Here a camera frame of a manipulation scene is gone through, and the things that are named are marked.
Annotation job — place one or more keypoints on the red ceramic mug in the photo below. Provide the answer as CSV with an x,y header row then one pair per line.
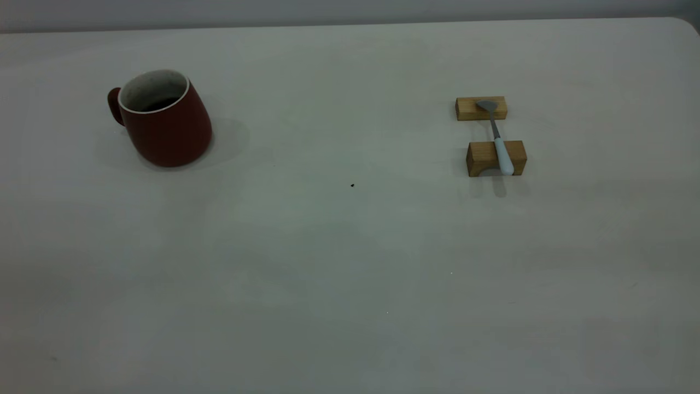
x,y
167,137

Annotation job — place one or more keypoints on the arched wooden block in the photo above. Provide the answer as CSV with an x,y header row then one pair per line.
x,y
482,153

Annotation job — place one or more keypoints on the flat rectangular wooden block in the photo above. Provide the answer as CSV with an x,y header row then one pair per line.
x,y
466,108

